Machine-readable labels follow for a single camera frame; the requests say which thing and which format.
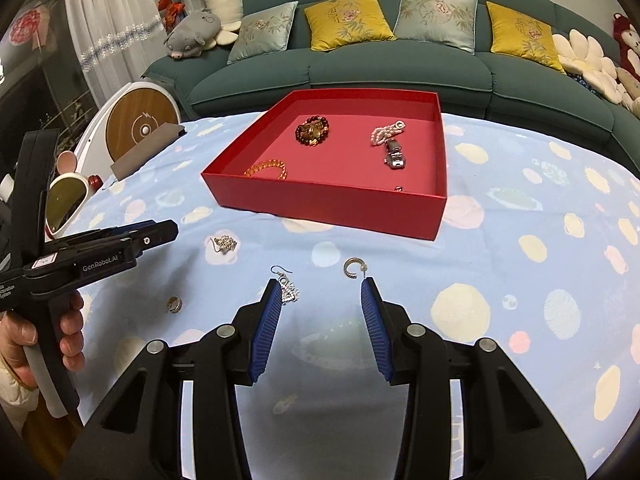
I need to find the gold chain bracelet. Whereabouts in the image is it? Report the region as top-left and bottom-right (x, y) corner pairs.
(242, 158), (290, 182)

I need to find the silver metal wristwatch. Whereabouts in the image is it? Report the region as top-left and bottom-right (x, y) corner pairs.
(384, 139), (406, 170)

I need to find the white pearl bracelet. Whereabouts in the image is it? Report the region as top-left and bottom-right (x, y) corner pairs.
(369, 119), (407, 149)

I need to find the dark bead bracelet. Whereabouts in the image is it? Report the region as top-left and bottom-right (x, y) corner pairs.
(294, 115), (331, 149)

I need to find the gold wristwatch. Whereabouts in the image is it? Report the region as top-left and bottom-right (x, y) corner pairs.
(296, 120), (326, 145)

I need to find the left hand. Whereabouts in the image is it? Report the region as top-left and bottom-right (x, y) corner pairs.
(1, 290), (85, 389)

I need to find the pink eared vanity mirror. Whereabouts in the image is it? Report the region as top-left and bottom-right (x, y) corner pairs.
(44, 151), (103, 240)

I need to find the silver dangling earring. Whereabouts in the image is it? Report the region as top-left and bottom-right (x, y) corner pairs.
(270, 264), (300, 304)

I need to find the silver filigree brooch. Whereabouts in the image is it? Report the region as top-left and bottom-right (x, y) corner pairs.
(209, 234), (238, 255)

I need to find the blue planet print bedsheet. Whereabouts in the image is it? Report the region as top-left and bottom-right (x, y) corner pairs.
(73, 114), (639, 479)

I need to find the white round wooden disc appliance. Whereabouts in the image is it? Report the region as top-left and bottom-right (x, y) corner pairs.
(74, 80), (180, 181)

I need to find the brown cardboard piece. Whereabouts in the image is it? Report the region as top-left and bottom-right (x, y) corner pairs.
(111, 122), (186, 181)

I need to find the red shallow box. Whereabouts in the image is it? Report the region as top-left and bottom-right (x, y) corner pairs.
(202, 88), (447, 240)

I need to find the grey pig plush toy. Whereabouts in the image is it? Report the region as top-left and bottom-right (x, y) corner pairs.
(164, 9), (241, 60)

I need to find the white sheer curtain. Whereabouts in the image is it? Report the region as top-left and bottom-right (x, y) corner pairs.
(64, 0), (166, 106)

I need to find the red orange plush toy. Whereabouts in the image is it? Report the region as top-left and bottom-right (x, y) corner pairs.
(157, 0), (186, 34)

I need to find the dark green curved sofa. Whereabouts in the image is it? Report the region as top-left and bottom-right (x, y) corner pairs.
(145, 0), (639, 170)

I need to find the grey embroidered cushion left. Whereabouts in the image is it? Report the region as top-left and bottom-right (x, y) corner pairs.
(227, 1), (298, 65)

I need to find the grey embroidered cushion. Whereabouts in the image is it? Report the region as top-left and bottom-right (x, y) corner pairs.
(227, 1), (298, 65)
(393, 0), (478, 53)

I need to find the cream satin blanket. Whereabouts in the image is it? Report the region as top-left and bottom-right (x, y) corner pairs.
(623, 93), (640, 118)

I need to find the yellow embroidered cushion right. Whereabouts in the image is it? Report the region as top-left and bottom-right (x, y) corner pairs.
(486, 1), (565, 74)

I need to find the yellow embroidered cushion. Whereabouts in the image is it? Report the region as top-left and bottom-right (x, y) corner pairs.
(304, 0), (396, 52)
(486, 1), (565, 74)

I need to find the yellow embroidered cushion left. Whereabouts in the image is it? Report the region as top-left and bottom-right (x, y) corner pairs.
(304, 0), (396, 52)

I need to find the grey embroidered cushion right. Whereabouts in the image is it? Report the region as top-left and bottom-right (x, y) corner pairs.
(393, 0), (478, 53)

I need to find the cream flower shaped cushion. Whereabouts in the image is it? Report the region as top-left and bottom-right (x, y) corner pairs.
(552, 29), (623, 105)

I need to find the small tan plush toy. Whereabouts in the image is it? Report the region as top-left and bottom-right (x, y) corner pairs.
(616, 67), (640, 101)

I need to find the red monkey plush toy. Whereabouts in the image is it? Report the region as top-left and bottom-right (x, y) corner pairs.
(613, 13), (640, 80)

